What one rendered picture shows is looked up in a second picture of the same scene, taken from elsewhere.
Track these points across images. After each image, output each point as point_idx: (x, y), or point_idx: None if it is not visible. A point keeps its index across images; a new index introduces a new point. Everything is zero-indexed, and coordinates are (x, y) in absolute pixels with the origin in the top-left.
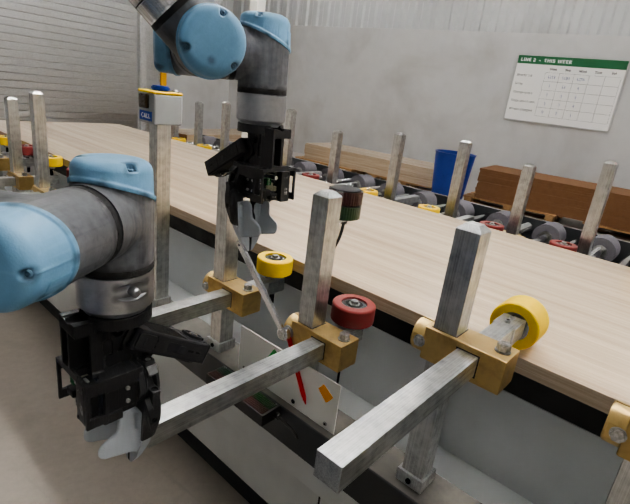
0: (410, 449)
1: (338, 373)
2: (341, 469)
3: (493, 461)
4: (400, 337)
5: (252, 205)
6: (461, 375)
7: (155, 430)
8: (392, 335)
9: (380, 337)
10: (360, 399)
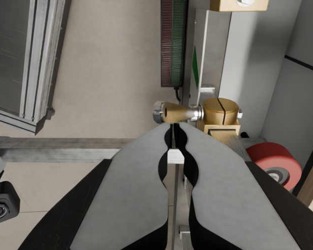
0: (188, 192)
1: (290, 58)
2: None
3: None
4: None
5: (193, 238)
6: None
7: (1, 176)
8: None
9: None
10: (272, 86)
